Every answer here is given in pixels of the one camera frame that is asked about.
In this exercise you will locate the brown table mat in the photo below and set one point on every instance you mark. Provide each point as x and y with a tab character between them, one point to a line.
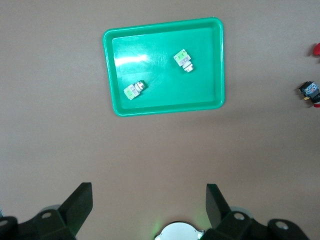
50	125

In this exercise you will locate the green plastic tray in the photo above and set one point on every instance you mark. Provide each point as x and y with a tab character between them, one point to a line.
162	95

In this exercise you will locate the red push button switch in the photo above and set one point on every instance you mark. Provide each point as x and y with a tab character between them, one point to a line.
310	90
317	48

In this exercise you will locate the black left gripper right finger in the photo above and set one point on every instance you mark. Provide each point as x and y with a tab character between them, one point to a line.
225	225

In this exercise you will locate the green push button switch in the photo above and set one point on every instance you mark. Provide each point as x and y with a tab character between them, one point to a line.
133	91
182	58

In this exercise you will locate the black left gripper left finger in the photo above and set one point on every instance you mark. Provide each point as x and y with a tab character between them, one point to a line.
70	215

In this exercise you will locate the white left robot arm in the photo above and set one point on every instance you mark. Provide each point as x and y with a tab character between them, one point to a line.
178	232

